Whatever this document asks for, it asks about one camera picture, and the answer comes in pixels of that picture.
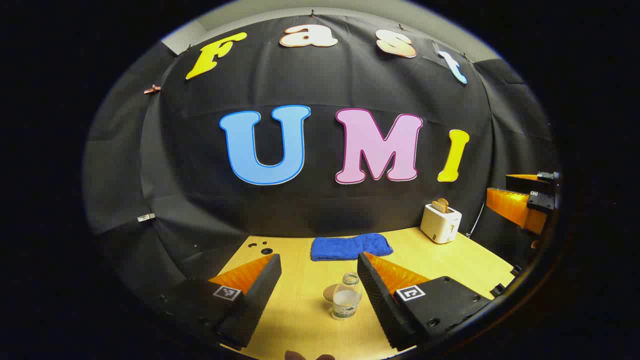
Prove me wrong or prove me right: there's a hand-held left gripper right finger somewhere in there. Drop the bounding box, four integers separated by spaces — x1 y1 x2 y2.
357 251 493 351

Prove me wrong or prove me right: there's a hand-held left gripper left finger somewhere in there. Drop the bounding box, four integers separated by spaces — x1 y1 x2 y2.
150 253 282 351

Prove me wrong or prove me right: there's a clear plastic water bottle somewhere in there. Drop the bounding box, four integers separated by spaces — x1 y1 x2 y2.
331 272 363 321

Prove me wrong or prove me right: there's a blue folded towel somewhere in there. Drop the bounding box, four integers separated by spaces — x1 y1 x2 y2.
310 233 394 262

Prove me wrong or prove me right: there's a white toaster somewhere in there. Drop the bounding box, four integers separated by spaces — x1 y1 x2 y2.
420 202 463 245

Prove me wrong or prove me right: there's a black backdrop cloth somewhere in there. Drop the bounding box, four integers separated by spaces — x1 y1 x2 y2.
82 14 558 301

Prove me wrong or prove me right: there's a white toaster cable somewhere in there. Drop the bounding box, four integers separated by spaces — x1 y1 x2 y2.
466 202 487 238

